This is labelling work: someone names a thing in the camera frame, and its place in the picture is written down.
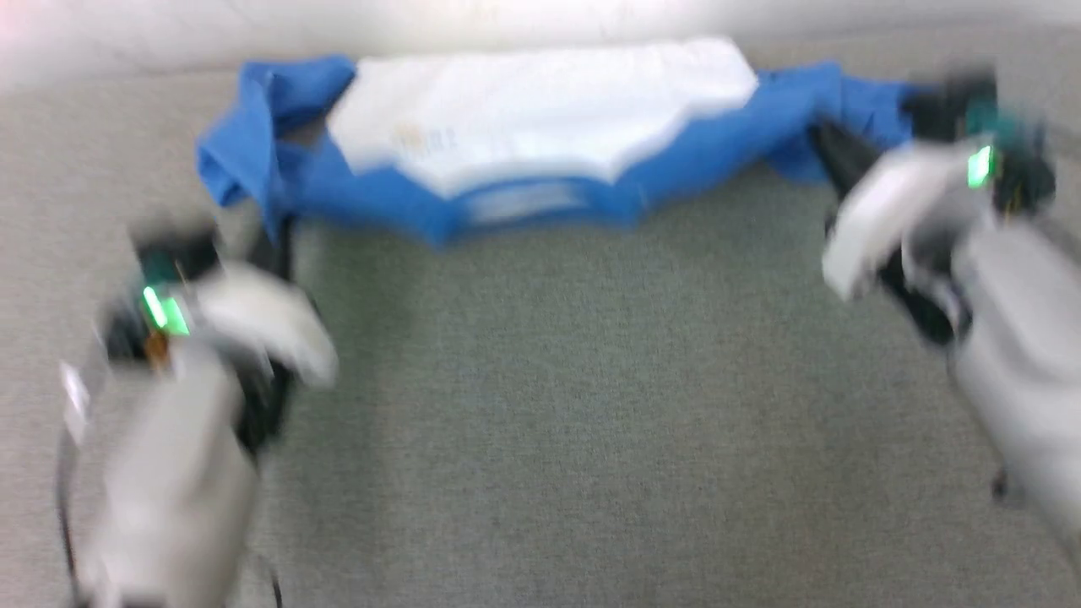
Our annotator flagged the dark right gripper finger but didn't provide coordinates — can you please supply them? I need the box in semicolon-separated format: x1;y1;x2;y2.
807;121;883;202

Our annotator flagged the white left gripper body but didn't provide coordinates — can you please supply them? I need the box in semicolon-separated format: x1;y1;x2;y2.
101;253;340;457

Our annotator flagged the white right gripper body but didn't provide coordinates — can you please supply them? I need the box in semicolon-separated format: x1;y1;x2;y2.
821;127;1058;349

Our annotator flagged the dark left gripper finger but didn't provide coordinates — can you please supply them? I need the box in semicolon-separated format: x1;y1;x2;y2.
263;211;303;280

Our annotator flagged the blue and white garment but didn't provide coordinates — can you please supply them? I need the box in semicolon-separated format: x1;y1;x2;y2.
196;37;930;247

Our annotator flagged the grey fabric sofa cushion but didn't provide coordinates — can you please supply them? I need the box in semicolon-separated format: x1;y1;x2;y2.
0;25;1081;608

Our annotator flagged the right teal-plug black cable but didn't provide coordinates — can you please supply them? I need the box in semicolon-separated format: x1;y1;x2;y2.
963;95;1048;170

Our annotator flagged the teal-plug black cable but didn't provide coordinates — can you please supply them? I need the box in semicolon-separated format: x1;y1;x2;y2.
54;422;90;607
963;95;1048;170

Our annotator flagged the left teal-plug black cable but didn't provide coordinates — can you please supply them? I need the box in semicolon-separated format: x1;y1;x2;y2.
54;422;90;607

